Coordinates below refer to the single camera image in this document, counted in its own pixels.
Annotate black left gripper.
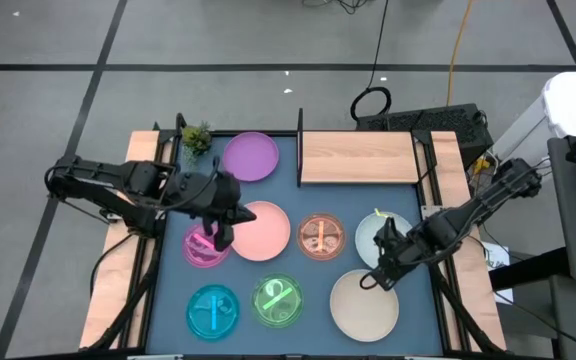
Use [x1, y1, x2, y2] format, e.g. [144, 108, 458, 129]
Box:
[182, 173, 259, 253]

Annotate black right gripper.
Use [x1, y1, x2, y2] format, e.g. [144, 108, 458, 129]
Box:
[366, 224, 427, 293]

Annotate salmon pink plate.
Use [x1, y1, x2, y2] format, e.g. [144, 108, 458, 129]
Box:
[230, 200, 292, 263]

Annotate beige plate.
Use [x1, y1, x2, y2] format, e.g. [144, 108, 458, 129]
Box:
[329, 268, 400, 343]

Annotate pale grey plate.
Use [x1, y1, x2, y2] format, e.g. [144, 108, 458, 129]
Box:
[354, 210, 415, 270]

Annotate pink transparent plate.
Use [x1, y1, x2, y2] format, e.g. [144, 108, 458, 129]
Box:
[182, 222, 232, 269]

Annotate purple plate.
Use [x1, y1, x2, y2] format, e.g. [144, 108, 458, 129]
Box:
[222, 131, 281, 183]

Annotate orange transparent plate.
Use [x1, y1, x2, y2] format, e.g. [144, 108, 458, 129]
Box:
[296, 212, 347, 262]

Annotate green transparent plate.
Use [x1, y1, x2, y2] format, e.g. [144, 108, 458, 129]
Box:
[250, 272, 305, 330]

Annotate blue transparent plate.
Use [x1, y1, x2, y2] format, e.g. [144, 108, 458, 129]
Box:
[185, 283, 241, 343]

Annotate blue table mat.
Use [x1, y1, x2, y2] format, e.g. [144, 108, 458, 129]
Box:
[145, 134, 444, 357]

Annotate small green potted plant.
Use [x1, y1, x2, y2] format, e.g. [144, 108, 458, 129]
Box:
[180, 119, 214, 169]

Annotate white printed paper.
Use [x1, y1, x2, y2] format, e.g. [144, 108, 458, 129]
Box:
[481, 241, 515, 305]

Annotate black cart base bar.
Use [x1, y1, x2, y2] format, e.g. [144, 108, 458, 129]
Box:
[487, 247, 572, 292]

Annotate black computer case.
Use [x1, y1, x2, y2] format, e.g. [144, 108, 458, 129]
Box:
[355, 103, 495, 169]

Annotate white trash bin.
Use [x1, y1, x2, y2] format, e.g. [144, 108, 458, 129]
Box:
[490, 71, 576, 161]

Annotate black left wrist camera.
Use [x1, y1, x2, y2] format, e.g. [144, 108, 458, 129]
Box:
[212, 172, 242, 206]

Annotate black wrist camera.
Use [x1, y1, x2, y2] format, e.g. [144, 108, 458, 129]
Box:
[212, 172, 242, 206]
[375, 219, 405, 254]

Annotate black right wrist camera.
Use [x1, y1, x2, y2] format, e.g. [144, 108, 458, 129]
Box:
[375, 219, 405, 254]

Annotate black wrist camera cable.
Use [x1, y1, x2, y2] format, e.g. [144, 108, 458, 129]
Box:
[180, 156, 221, 210]

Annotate black coiled cable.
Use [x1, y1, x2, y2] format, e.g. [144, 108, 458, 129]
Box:
[349, 0, 393, 123]

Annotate yellow cable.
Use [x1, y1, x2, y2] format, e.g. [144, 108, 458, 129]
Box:
[445, 0, 474, 107]

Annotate black floor cables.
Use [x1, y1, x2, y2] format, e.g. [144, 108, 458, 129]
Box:
[301, 0, 370, 15]

